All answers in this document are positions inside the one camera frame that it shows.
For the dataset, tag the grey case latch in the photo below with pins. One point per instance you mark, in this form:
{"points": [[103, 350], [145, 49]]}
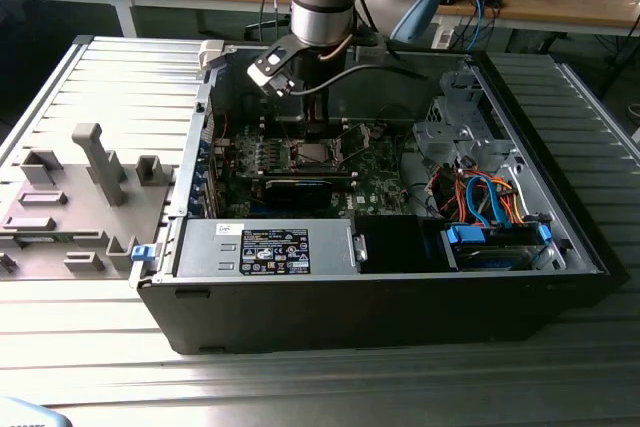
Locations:
{"points": [[210, 54]]}

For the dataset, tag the disk with blue carrier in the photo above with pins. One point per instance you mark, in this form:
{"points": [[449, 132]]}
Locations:
{"points": [[470, 237]]}

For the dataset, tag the green RAM stick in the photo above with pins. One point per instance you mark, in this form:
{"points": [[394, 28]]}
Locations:
{"points": [[37, 238]]}

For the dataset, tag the CPU socket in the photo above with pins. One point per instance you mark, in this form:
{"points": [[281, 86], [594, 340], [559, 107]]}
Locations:
{"points": [[295, 156]]}

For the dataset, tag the green motherboard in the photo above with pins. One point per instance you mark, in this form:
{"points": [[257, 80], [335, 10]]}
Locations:
{"points": [[380, 182]]}

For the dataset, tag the white labelled tag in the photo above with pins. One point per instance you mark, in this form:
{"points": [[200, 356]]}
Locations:
{"points": [[443, 37]]}

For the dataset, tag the grey parts rack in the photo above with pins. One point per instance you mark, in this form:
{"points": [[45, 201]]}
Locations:
{"points": [[75, 182]]}

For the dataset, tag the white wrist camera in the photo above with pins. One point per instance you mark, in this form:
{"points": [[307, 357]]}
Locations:
{"points": [[270, 64]]}

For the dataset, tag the black PC case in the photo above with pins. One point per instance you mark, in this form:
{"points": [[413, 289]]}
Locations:
{"points": [[350, 312]]}

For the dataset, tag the silver CPU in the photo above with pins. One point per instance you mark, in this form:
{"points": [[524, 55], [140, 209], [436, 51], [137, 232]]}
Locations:
{"points": [[317, 152]]}

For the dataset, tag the grey power supply unit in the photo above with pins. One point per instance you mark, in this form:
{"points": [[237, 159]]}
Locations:
{"points": [[210, 252]]}

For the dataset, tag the metal drive cage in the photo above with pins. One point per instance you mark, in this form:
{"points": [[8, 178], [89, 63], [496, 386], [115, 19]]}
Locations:
{"points": [[450, 137]]}

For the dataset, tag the pale grey rounded device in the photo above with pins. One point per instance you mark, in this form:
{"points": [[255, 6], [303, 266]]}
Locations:
{"points": [[25, 414]]}

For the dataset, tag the black graphics card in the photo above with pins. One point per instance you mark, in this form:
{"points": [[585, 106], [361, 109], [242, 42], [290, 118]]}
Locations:
{"points": [[297, 194]]}

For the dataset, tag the black RAM slot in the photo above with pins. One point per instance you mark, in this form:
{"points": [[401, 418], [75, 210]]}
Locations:
{"points": [[310, 180]]}

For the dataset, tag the blue case latch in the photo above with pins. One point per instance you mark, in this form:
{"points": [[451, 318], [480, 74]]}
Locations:
{"points": [[142, 253]]}

